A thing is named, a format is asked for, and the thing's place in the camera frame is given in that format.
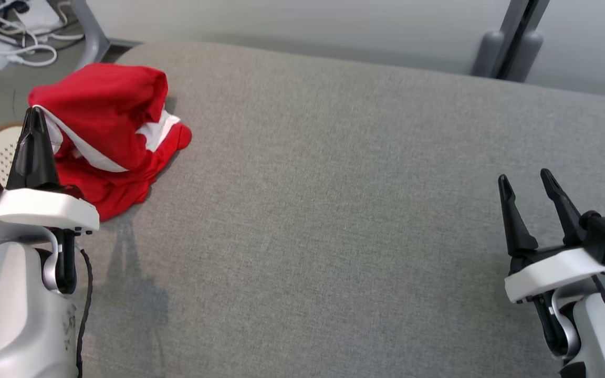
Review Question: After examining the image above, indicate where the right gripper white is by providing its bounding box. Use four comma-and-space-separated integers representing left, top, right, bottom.
498, 169, 605, 356

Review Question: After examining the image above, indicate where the white power adapter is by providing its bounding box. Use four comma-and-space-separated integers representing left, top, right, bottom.
15, 0, 65, 32

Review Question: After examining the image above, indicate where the red shirt with white sleeves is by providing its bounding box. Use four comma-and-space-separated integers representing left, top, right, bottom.
50, 110, 193, 221

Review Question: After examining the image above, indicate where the white looped cable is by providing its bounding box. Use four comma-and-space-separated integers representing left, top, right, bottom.
0, 10, 86, 68

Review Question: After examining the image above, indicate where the left cable with teal plug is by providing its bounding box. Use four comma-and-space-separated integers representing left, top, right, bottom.
74, 247, 94, 378

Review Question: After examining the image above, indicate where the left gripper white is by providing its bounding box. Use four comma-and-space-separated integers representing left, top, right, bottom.
0, 108, 99, 295

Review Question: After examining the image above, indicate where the grey partition post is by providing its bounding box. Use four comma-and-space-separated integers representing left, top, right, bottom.
471, 0, 551, 83

